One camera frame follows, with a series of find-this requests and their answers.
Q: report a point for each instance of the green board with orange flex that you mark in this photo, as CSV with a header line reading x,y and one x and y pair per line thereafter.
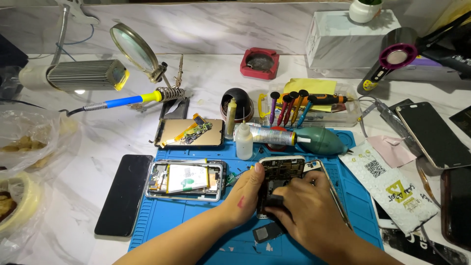
x,y
197,132

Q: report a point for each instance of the red precision screwdriver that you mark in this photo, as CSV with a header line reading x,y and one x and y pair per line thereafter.
x,y
290,106
284,108

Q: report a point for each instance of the purple precision screwdriver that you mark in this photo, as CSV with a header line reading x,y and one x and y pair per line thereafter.
x,y
273,106

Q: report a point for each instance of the helping hand stand with magnifier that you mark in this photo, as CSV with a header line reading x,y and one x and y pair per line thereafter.
x,y
141,51

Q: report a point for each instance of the red square ashtray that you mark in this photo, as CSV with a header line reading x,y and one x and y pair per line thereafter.
x,y
259,62

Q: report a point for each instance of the white plant pot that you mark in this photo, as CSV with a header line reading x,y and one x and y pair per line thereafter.
x,y
364,11

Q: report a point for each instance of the blue precision screwdriver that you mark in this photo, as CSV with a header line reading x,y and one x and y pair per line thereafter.
x,y
306,110

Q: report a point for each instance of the silver glue tube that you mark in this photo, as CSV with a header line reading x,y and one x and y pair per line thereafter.
x,y
270,135

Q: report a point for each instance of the orange and black electric screwdriver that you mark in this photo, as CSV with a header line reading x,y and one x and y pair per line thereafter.
x,y
327,99

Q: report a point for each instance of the gold backed phone display panel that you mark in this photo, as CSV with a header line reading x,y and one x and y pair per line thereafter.
x,y
173,129

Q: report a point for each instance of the white needle squeeze bottle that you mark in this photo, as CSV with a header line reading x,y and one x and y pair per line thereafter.
x,y
244,141

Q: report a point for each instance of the clear plastic sleeve with part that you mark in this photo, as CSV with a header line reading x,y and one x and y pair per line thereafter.
x,y
390,117

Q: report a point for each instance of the white marbled box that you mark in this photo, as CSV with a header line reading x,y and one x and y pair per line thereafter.
x,y
342,40

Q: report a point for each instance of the blue silicone repair mat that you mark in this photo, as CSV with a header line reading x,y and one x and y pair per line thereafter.
x,y
176,217

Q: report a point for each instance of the white bubble mailer, yellow logo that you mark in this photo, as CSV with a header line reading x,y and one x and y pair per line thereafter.
x,y
390,187

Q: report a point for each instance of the person's left hand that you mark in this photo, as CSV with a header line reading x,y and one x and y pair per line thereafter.
x,y
241,195

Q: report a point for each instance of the black printed paper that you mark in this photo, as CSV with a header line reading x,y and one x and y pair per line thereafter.
x,y
415,244

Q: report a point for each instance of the dark box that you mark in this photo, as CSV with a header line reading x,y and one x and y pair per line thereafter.
x,y
9,66

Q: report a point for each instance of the clear plastic bag with food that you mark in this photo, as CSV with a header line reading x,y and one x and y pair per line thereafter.
x,y
25,136

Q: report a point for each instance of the clear plastic tool box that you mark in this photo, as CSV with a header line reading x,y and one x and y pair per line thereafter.
x,y
346,110

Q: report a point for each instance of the black dome tip cleaner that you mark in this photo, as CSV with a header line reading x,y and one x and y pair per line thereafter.
x,y
239,99

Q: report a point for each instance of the pink paper sheet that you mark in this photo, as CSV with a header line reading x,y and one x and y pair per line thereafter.
x,y
392,149

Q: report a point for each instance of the gold rimmed phone back frame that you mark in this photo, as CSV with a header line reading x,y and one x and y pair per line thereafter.
x,y
313,165

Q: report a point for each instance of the gold rimmed phone, black screen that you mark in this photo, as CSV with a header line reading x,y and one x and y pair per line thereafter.
x,y
434,136

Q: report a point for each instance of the person's right hand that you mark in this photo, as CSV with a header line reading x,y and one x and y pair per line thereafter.
x,y
316,213

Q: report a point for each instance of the black square speaker module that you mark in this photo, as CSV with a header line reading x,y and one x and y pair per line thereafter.
x,y
265,233

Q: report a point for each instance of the red round tin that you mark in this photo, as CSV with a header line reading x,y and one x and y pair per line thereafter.
x,y
276,147

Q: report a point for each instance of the phone with bare board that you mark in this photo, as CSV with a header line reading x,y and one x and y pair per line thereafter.
x,y
281,171

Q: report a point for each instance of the small green circuit board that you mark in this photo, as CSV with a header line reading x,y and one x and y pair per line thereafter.
x,y
231,178

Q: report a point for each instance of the orange precision screwdriver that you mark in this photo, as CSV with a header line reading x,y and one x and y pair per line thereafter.
x,y
298,106

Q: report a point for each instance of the green rubber air blower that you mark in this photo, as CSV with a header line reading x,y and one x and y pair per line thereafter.
x,y
322,141

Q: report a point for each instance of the black card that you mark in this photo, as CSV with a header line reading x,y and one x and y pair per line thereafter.
x,y
463,119

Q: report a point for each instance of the yellowish flux syringe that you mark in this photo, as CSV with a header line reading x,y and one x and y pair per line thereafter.
x,y
231,116

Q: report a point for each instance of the black and magenta hair dryer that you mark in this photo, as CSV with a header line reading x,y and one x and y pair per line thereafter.
x,y
397,55

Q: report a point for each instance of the white clamp with gooseneck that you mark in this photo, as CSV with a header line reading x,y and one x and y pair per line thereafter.
x,y
68,22

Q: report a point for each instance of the opened phone with white battery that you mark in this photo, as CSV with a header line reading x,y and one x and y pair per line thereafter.
x,y
186,178

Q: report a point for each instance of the silver ribbed lamp head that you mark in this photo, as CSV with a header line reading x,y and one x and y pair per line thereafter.
x,y
84,74

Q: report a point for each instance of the blue and yellow soldering iron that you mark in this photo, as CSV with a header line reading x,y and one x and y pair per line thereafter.
x,y
125,100

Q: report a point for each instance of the yellow cloth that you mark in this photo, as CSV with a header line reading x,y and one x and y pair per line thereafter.
x,y
312,86

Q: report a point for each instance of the black glass phone screen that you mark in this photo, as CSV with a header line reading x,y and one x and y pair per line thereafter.
x,y
123,195

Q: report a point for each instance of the dark brown phone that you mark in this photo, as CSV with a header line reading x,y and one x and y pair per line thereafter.
x,y
458,206

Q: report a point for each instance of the yellowish bowl in plastic bag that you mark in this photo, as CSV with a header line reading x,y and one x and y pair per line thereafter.
x,y
18,202

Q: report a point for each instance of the small black phone part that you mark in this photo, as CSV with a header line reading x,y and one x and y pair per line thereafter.
x,y
276,201

